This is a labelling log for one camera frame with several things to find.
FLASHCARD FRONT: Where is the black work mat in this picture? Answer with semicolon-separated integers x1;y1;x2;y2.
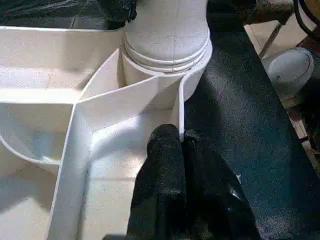
0;0;320;240

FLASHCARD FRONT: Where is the white plastic table leg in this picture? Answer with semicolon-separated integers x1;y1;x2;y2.
123;0;211;71

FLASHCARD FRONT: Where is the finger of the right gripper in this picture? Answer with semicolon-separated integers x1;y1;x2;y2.
207;0;295;26
100;0;137;23

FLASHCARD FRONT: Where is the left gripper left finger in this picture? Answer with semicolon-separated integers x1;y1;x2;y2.
126;124;187;240

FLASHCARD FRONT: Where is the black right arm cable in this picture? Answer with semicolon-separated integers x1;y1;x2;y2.
292;0;320;41

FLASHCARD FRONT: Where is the white plastic table top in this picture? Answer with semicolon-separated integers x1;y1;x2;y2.
0;26;214;240

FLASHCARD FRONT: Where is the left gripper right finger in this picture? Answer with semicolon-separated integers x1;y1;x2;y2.
181;129;262;240

